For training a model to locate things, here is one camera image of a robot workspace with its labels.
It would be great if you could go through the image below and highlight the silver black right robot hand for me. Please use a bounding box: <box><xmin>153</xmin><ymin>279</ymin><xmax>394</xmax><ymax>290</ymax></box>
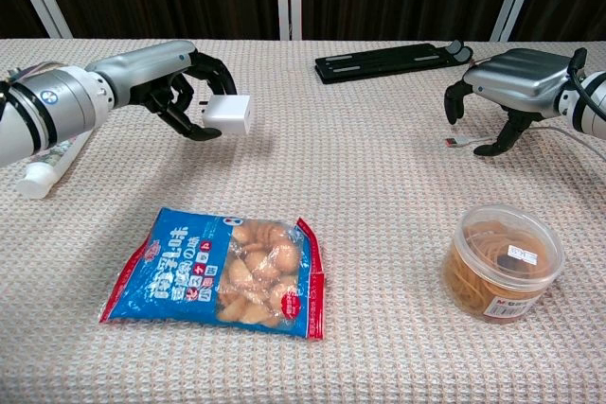
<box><xmin>443</xmin><ymin>47</ymin><xmax>572</xmax><ymax>157</ymax></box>

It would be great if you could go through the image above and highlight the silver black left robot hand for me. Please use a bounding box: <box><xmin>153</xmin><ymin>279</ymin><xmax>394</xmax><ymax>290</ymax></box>
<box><xmin>87</xmin><ymin>39</ymin><xmax>238</xmax><ymax>142</ymax></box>

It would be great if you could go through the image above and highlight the white USB cable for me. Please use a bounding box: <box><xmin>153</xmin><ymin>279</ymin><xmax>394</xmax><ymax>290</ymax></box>
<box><xmin>443</xmin><ymin>125</ymin><xmax>606</xmax><ymax>149</ymax></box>

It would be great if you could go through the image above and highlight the white charger block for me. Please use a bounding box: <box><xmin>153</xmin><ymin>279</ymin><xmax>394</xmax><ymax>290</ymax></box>
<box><xmin>201</xmin><ymin>95</ymin><xmax>252</xmax><ymax>134</ymax></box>

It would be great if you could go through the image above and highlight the black flat slotted plate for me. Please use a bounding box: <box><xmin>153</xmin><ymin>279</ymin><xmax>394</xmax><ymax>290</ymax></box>
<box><xmin>314</xmin><ymin>39</ymin><xmax>474</xmax><ymax>86</ymax></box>

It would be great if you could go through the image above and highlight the floral toothpaste tube white cap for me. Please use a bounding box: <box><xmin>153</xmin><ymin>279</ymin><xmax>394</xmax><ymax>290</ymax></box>
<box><xmin>16</xmin><ymin>132</ymin><xmax>94</xmax><ymax>201</ymax></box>

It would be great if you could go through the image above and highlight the clear rubber band tub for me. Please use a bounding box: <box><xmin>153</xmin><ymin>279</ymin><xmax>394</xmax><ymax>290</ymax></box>
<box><xmin>443</xmin><ymin>203</ymin><xmax>567</xmax><ymax>325</ymax></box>

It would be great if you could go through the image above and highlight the blue biscuit snack bag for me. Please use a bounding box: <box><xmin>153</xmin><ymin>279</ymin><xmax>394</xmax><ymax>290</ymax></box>
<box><xmin>98</xmin><ymin>206</ymin><xmax>328</xmax><ymax>342</ymax></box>

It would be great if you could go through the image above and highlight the beige waffle tablecloth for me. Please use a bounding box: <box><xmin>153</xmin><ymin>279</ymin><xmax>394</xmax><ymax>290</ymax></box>
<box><xmin>0</xmin><ymin>38</ymin><xmax>606</xmax><ymax>404</ymax></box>

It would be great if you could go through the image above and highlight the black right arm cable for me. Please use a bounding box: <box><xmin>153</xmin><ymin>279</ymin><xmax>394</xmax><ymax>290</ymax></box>
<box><xmin>570</xmin><ymin>47</ymin><xmax>606</xmax><ymax>121</ymax></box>

